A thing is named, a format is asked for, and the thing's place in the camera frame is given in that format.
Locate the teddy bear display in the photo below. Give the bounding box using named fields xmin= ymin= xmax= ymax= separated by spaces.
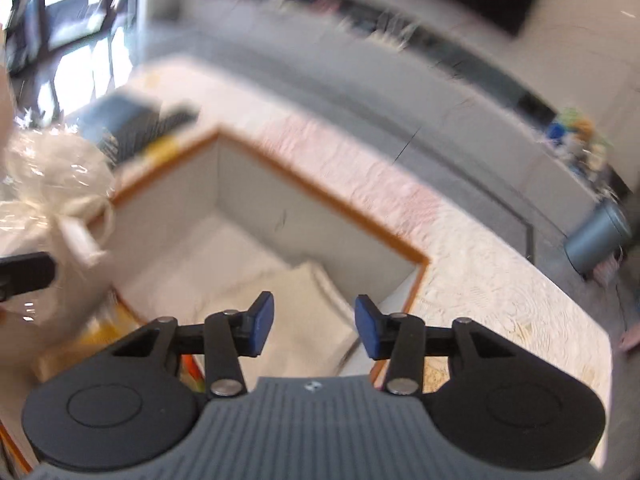
xmin=542 ymin=107 xmax=615 ymax=197

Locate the folded cream towel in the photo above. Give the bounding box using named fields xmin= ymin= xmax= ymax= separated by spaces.
xmin=192 ymin=261 xmax=358 ymax=390

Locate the black remote control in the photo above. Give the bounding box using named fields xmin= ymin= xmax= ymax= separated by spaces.
xmin=98 ymin=107 xmax=198 ymax=168

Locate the clear plastic bundle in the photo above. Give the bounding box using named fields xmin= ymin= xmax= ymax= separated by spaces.
xmin=1 ymin=126 xmax=116 ymax=365

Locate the white storage box orange rim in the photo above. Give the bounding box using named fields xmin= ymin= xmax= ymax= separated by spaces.
xmin=34 ymin=129 xmax=432 ymax=391

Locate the grey blue trash bin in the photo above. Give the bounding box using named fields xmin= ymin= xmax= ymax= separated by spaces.
xmin=564 ymin=200 xmax=632 ymax=275

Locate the white marble tv console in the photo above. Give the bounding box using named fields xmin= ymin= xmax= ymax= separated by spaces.
xmin=181 ymin=0 xmax=597 ymax=231

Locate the black tablet device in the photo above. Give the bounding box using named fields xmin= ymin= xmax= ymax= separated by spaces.
xmin=65 ymin=91 xmax=160 ymax=145

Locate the white lace tablecloth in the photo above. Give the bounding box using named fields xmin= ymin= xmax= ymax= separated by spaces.
xmin=64 ymin=54 xmax=614 ymax=470

